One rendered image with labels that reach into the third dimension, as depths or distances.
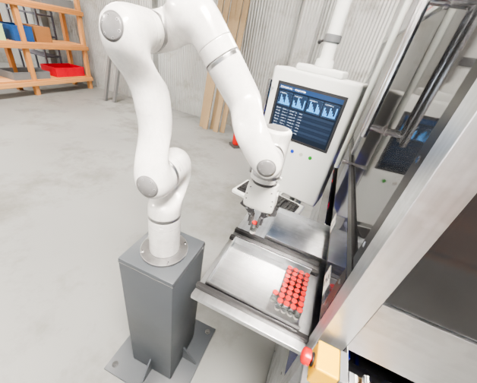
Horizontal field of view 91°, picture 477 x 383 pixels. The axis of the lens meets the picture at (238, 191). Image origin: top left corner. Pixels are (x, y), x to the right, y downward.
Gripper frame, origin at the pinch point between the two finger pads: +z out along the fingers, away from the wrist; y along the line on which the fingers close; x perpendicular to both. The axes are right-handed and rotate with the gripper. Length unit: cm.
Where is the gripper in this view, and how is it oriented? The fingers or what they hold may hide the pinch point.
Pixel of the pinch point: (255, 219)
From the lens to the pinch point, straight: 79.7
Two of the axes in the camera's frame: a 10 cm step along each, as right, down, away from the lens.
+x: -3.9, 4.4, -8.1
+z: -1.5, 8.4, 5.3
